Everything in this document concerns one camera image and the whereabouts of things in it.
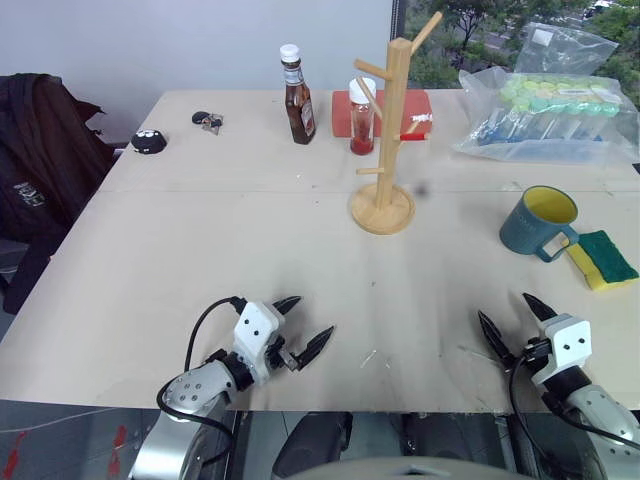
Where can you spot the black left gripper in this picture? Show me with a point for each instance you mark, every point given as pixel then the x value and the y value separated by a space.
pixel 279 352

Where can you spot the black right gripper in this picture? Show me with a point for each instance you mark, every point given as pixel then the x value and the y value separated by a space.
pixel 536 356

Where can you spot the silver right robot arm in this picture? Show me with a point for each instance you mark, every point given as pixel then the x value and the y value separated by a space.
pixel 610 415

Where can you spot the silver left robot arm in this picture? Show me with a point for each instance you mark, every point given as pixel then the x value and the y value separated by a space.
pixel 200 386

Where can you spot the wooden mug tree stand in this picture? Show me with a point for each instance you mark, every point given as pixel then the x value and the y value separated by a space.
pixel 391 150

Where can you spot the blue-grey mug yellow inside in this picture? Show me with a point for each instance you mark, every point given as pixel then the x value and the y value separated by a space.
pixel 525 227

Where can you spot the yellow and green sponge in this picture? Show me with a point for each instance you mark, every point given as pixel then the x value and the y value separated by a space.
pixel 605 260

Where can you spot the dark rounded shape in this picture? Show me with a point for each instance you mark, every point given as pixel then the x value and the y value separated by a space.
pixel 315 441

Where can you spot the silver robot torso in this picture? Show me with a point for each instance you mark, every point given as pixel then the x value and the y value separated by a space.
pixel 400 472

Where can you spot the red spice jar white lid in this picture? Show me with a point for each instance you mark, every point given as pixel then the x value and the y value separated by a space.
pixel 361 130

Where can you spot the plastic bag of capped tubes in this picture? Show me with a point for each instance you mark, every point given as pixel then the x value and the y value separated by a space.
pixel 545 120

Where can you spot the brown sauce bottle white cap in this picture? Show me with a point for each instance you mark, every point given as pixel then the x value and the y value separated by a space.
pixel 299 110

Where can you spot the bunch of keys black fob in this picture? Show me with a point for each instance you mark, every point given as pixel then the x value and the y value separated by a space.
pixel 206 120

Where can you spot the black round pouch white eyes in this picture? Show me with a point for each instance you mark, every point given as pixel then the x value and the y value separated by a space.
pixel 148 141

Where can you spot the red cutting board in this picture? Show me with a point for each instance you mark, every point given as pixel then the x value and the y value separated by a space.
pixel 417 102

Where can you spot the empty clear zip bag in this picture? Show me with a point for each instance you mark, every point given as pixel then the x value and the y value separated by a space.
pixel 570 50

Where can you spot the black jacket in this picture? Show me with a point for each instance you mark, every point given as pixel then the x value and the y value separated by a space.
pixel 40 165

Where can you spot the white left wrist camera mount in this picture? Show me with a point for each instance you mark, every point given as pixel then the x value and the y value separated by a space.
pixel 256 327

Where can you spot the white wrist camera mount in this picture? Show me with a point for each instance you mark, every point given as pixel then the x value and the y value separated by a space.
pixel 256 327
pixel 570 341

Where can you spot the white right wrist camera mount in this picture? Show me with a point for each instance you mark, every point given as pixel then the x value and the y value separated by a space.
pixel 570 341

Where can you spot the dark window frame post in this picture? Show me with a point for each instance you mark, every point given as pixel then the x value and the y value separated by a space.
pixel 398 20

